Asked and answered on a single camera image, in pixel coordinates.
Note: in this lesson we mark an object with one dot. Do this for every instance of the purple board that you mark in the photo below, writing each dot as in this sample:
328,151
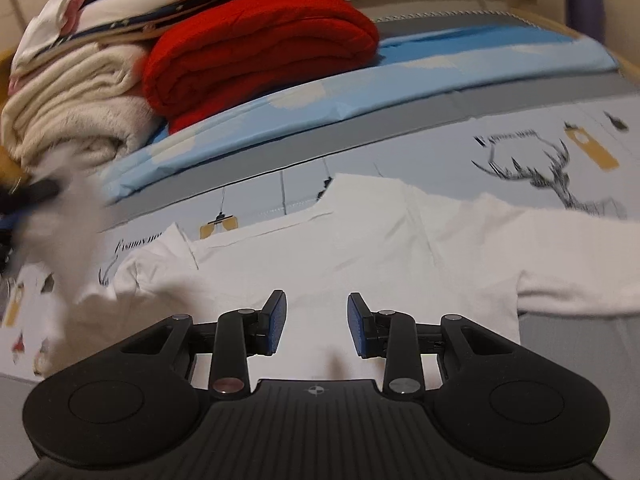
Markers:
584,12

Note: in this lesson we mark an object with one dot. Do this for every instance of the deer-print grey bed sheet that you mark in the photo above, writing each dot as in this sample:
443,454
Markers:
540,120

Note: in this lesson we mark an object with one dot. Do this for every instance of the white long-sleeved shirt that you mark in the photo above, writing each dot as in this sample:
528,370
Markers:
350,240

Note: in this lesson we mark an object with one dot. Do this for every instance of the wooden bed frame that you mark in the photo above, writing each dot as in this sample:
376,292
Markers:
565,27

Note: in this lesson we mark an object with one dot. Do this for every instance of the folded cream fleece blanket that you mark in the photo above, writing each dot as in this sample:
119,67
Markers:
75,105

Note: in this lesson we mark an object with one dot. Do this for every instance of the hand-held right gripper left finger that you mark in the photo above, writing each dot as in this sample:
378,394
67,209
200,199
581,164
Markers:
274,321

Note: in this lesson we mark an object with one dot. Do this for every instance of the folded red blanket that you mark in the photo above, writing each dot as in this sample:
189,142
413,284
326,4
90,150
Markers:
260,55

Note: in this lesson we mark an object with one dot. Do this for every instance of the light blue cloud-print quilt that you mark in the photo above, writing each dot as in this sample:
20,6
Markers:
425,65

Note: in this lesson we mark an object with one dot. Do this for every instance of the pile of folded clothes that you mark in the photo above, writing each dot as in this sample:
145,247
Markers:
140,5

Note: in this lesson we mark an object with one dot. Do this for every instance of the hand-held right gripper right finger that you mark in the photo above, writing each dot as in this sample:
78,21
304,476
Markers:
358,325

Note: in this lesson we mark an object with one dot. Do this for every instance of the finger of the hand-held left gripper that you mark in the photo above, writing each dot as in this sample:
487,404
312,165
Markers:
39,191

